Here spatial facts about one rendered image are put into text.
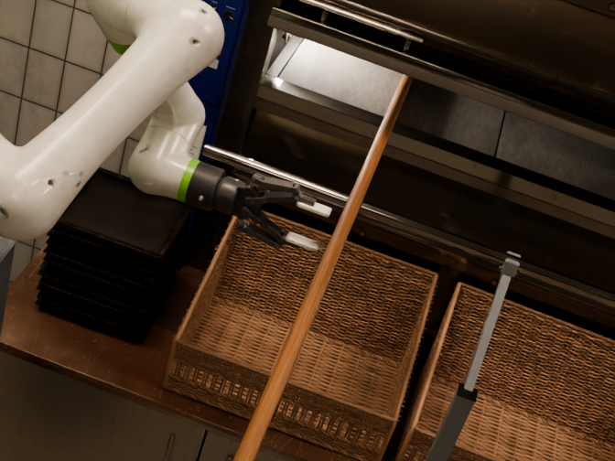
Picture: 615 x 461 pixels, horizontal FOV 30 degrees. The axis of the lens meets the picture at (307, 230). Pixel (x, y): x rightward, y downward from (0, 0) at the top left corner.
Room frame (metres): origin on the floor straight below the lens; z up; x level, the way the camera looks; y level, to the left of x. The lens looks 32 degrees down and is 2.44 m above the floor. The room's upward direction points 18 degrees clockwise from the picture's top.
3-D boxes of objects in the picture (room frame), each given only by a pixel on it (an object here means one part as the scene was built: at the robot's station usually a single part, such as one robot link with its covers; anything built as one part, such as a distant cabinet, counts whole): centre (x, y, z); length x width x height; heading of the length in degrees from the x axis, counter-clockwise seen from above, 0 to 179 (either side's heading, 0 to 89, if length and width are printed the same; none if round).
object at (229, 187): (2.00, 0.15, 1.19); 0.09 x 0.07 x 0.08; 86
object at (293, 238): (1.99, 0.00, 1.15); 0.07 x 0.03 x 0.01; 86
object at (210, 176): (2.01, 0.22, 1.19); 0.12 x 0.06 x 0.09; 176
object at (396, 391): (2.28, -0.07, 0.72); 0.56 x 0.49 x 0.28; 87
